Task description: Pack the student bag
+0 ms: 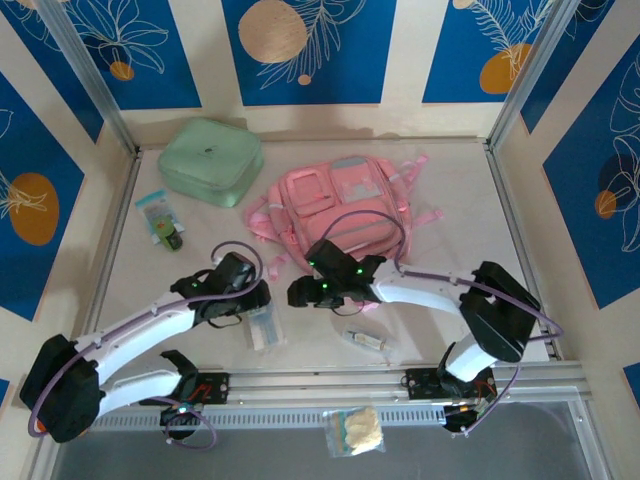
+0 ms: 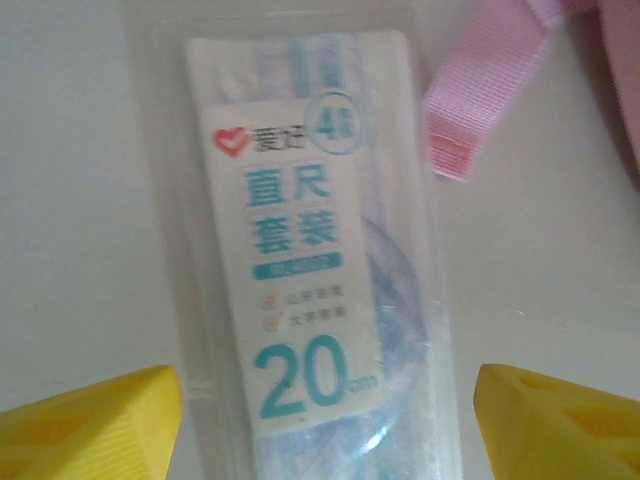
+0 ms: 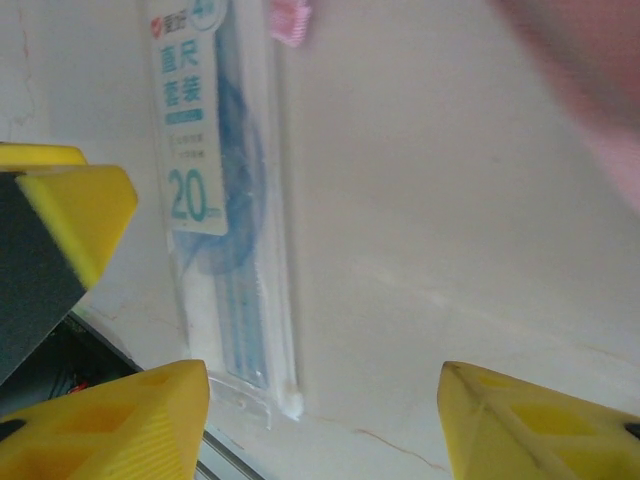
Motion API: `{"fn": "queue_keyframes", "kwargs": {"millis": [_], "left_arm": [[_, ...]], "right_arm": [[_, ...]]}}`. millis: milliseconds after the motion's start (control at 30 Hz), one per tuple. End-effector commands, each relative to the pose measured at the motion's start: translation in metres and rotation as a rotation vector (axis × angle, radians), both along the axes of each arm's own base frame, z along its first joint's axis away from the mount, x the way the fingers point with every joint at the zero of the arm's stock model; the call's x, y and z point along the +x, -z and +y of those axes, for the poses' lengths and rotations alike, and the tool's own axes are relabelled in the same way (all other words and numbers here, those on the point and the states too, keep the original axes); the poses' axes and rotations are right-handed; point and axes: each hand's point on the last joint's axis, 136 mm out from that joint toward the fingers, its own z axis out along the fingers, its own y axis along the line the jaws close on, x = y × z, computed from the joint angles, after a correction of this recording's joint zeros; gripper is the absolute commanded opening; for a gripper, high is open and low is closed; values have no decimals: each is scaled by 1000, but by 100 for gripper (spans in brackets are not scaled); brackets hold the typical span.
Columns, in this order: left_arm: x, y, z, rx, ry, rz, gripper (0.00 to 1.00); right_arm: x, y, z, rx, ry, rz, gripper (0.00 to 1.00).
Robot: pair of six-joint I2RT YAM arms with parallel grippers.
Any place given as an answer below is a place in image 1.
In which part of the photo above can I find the clear ruler set pouch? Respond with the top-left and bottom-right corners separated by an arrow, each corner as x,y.
245,304 -> 287,355

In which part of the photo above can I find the pink student backpack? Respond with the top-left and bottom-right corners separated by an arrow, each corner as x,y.
243,153 -> 445,316

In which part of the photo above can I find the small clear tube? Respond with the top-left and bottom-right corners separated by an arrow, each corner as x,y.
343,324 -> 396,354

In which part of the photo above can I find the green toy blister pack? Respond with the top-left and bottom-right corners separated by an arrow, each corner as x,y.
134,188 -> 187,249

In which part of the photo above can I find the clear bag of white pieces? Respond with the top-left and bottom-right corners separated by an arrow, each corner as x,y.
322,405 -> 387,457

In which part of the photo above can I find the small green stationery item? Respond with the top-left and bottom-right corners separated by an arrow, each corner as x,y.
155,223 -> 185,254

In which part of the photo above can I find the mint green zip pouch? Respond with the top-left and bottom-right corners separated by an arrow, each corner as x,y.
157,117 -> 265,210

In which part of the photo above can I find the black controller board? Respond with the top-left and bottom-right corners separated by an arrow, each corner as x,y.
159,403 -> 205,442
442,402 -> 496,437

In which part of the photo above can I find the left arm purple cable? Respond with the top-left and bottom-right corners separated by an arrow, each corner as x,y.
27,241 -> 266,450

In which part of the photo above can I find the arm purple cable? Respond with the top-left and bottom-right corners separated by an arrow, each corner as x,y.
27,241 -> 266,450
319,209 -> 564,440

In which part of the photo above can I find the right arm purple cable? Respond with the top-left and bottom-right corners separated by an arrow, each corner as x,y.
319,209 -> 564,440

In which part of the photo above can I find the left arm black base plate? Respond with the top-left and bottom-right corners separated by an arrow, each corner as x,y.
164,372 -> 231,406

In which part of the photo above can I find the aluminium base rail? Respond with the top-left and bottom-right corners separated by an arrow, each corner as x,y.
47,362 -> 594,401

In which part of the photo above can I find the aluminium side rail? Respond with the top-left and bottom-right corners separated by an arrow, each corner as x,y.
71,149 -> 145,372
483,142 -> 564,361

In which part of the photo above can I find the grey slotted cable duct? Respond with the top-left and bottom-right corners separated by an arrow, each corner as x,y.
92,403 -> 451,432

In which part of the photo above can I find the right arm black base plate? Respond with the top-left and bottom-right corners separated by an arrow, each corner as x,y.
399,367 -> 496,401

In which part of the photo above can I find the aluminium frame post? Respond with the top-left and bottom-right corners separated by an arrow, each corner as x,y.
485,0 -> 577,152
37,0 -> 140,157

